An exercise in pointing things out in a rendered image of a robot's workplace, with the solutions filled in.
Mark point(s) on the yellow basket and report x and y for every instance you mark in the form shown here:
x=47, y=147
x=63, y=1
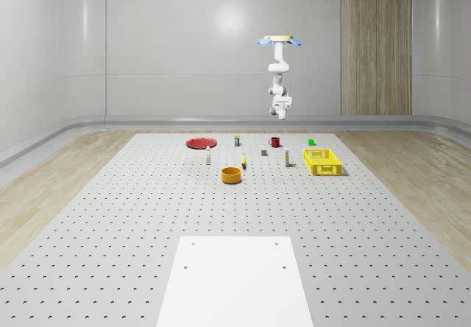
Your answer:
x=321, y=169

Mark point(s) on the red plate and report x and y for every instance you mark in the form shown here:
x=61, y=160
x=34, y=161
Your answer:
x=201, y=143

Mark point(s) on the banana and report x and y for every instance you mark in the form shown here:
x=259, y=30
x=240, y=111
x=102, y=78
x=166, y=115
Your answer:
x=243, y=161

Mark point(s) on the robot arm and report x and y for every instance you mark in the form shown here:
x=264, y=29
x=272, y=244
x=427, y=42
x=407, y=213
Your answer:
x=278, y=67

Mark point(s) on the white board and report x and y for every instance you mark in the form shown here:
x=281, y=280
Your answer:
x=235, y=286

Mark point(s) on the small white bottle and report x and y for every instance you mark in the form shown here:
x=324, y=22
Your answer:
x=208, y=157

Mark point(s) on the green block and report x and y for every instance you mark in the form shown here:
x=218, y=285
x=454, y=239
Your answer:
x=312, y=142

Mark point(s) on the flat-sided can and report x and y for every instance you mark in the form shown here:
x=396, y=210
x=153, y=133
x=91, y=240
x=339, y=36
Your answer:
x=237, y=141

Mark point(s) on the red mug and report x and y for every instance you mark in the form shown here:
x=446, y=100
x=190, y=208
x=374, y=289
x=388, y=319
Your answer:
x=275, y=143

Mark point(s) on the yellow bowl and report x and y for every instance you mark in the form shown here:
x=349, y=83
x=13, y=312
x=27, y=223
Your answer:
x=231, y=178

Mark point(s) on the yellow white box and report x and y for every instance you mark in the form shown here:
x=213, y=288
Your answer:
x=286, y=157

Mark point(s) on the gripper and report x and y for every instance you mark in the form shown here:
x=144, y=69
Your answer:
x=283, y=99

